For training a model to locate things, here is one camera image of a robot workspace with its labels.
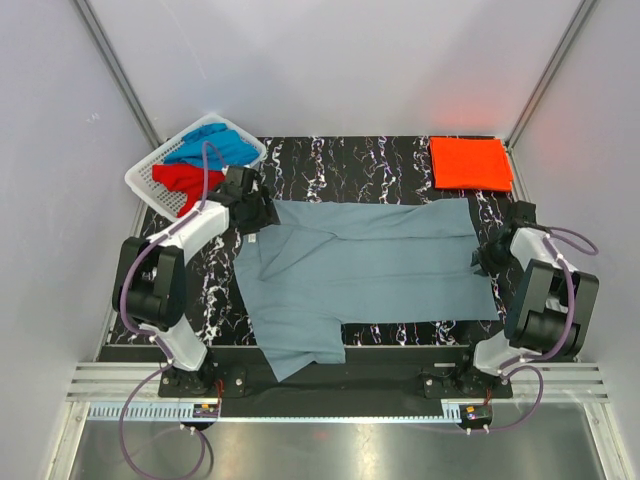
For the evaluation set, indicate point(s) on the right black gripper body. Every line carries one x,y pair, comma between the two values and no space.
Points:
493,258

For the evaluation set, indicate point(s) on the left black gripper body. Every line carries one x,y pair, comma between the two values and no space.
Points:
260,211

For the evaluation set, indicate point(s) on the grey blue t shirt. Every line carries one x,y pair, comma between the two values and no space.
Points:
325,265

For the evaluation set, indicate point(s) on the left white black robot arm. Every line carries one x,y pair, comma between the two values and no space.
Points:
150,289

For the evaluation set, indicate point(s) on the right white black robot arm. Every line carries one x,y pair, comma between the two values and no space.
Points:
551,309

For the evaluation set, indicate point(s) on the red t shirt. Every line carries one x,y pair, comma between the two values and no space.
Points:
182,178

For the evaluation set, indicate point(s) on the folded orange t shirt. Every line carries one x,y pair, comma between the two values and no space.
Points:
465,164

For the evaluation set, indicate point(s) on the black marble pattern mat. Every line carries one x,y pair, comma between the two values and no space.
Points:
367,169

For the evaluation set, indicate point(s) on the white plastic laundry basket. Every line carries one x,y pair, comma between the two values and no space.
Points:
156,195

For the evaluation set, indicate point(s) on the aluminium frame rail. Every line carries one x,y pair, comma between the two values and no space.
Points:
136,392

